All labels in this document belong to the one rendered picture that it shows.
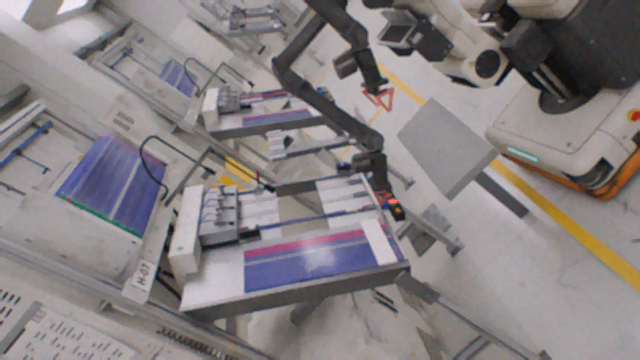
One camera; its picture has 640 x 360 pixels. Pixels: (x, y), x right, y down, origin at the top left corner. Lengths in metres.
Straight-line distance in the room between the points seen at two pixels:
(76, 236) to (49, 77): 3.49
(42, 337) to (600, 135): 1.94
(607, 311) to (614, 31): 0.95
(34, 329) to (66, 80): 3.50
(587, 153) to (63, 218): 1.75
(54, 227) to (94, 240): 0.11
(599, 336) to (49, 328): 1.74
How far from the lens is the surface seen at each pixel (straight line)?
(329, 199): 1.83
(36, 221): 1.48
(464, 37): 1.75
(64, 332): 1.55
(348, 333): 1.71
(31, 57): 4.87
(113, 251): 1.48
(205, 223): 1.73
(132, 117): 2.73
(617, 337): 1.89
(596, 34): 1.86
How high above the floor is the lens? 1.62
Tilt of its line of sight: 23 degrees down
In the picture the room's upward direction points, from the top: 56 degrees counter-clockwise
